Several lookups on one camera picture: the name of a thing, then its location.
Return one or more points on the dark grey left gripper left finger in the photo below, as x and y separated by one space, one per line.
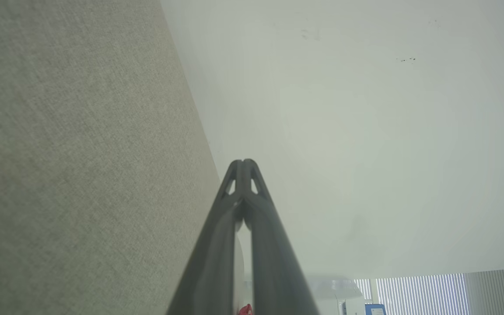
210 262

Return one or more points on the red and white basketball jersey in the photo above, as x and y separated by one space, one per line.
245 310

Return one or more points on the blue box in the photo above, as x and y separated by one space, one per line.
375 310

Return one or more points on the white vertical window blinds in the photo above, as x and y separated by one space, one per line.
431 291

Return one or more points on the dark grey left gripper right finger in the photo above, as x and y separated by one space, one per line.
278 262

